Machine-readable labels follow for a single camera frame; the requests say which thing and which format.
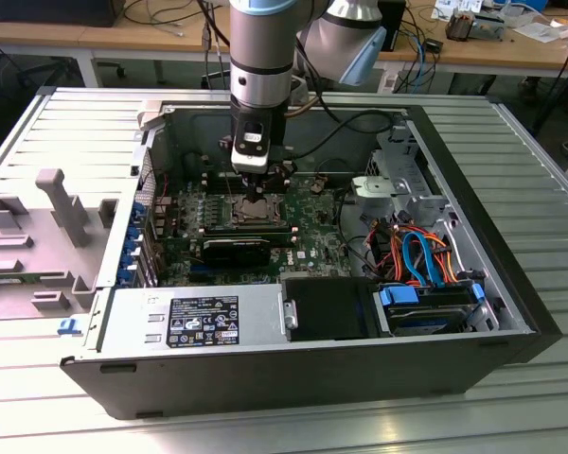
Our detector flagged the metal CPU cooler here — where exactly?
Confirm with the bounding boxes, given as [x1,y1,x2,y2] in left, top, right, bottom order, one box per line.
[443,9,478,43]

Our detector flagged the black RAM stick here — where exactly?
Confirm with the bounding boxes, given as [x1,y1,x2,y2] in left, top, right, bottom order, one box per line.
[202,221,298,245]

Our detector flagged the black computer tower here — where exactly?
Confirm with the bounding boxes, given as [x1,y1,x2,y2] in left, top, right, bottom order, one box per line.
[0,0,124,28]

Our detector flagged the silver power supply unit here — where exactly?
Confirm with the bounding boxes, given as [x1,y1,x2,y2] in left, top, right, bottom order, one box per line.
[97,283,289,355]

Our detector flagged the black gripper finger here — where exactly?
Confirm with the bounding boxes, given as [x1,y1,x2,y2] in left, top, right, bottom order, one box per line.
[263,160,298,190]
[245,170,265,202]

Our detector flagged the silver drive cage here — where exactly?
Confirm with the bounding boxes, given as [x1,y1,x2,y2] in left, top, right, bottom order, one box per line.
[366,123,451,226]

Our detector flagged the CPU socket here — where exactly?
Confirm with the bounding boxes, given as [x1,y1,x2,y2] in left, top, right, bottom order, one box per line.
[226,189,288,227]

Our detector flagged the silver camera with black bracket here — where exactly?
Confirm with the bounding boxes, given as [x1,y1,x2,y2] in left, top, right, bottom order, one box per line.
[217,118,273,172]

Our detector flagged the small blue clip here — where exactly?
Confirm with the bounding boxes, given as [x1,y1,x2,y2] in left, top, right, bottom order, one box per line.
[56,317,83,337]

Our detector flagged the orange wire bundle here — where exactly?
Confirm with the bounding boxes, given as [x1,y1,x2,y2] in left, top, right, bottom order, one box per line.
[367,220,456,286]

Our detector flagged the black graphics card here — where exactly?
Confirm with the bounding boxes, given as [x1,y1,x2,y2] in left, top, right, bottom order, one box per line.
[199,236,272,269]

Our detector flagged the wooden desk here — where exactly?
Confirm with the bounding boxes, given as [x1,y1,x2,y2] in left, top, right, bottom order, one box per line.
[0,0,568,91]

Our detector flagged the black and silver PC case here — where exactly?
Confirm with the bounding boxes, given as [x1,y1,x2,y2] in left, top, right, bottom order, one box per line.
[59,87,563,421]

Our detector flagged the black upright box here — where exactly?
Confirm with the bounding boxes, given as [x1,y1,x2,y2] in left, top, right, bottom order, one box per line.
[382,0,407,52]

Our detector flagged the grey parts rack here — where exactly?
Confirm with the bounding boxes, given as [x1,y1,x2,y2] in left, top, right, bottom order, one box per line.
[0,167,120,323]

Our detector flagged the black camera cable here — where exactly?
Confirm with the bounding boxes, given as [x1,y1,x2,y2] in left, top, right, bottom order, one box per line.
[283,108,394,162]

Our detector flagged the white paper sheets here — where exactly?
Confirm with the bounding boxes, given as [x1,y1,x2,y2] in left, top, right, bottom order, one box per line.
[513,18,568,44]

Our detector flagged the green motherboard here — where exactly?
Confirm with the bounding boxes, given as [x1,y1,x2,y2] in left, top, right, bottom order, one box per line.
[153,165,361,288]

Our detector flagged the blue wire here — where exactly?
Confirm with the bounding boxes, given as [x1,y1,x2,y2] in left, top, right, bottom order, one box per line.
[400,229,450,290]

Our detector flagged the hard disk in blue carrier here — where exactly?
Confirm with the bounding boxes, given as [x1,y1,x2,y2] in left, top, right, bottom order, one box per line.
[378,281,485,338]

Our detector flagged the metal locking lever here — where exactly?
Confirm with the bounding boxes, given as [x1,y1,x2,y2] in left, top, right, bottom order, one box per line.
[220,159,235,199]

